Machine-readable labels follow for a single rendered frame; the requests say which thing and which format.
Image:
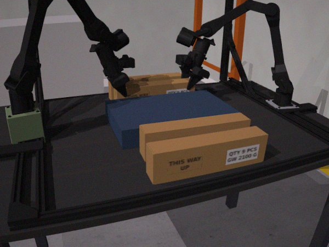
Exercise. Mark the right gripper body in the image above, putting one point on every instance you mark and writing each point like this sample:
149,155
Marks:
111,69

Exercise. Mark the brown cardboard carton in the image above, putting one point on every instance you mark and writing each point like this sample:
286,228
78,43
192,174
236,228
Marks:
186,157
146,78
160,131
151,88

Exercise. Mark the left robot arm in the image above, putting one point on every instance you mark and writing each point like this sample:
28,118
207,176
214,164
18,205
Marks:
272,14

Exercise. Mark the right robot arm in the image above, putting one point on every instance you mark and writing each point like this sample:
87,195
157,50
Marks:
25,69

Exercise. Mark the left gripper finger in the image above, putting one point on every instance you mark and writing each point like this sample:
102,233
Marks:
185,73
193,80

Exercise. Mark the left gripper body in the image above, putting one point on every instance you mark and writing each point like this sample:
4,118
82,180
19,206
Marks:
198,70

